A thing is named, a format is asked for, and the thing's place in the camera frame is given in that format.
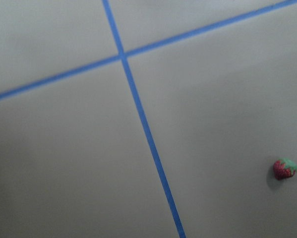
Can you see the red strawberry on table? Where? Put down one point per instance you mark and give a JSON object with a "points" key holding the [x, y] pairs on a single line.
{"points": [[284, 168]]}

